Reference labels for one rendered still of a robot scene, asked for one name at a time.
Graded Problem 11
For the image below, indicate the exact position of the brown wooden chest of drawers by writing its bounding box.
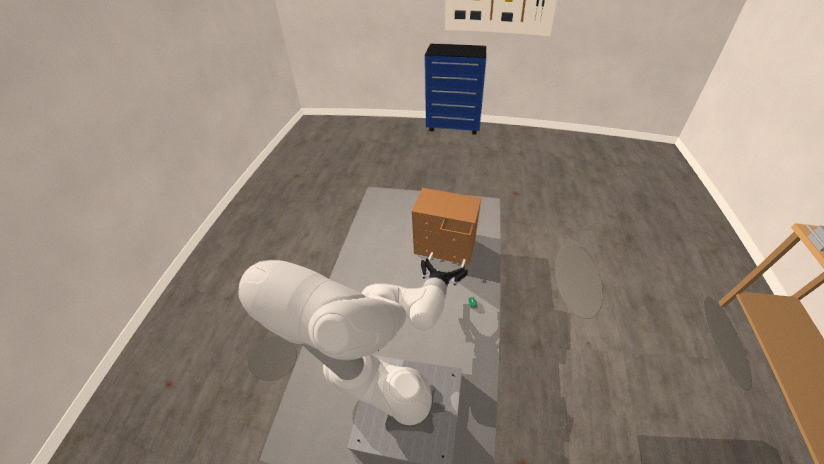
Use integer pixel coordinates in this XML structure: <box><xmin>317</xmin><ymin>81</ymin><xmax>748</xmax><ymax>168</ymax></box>
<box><xmin>412</xmin><ymin>188</ymin><xmax>481</xmax><ymax>265</ymax></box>

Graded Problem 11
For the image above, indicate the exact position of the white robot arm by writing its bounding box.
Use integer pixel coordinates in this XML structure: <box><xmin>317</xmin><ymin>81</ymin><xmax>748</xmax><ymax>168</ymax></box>
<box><xmin>239</xmin><ymin>260</ymin><xmax>447</xmax><ymax>433</ymax></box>

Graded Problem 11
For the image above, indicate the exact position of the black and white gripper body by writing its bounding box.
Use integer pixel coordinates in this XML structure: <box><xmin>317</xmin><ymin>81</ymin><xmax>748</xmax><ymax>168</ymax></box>
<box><xmin>429</xmin><ymin>271</ymin><xmax>451</xmax><ymax>285</ymax></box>

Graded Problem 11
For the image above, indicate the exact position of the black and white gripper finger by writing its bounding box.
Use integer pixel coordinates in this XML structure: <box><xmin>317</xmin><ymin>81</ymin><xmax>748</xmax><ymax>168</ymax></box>
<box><xmin>421</xmin><ymin>253</ymin><xmax>439</xmax><ymax>279</ymax></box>
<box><xmin>442</xmin><ymin>259</ymin><xmax>468</xmax><ymax>285</ymax></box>

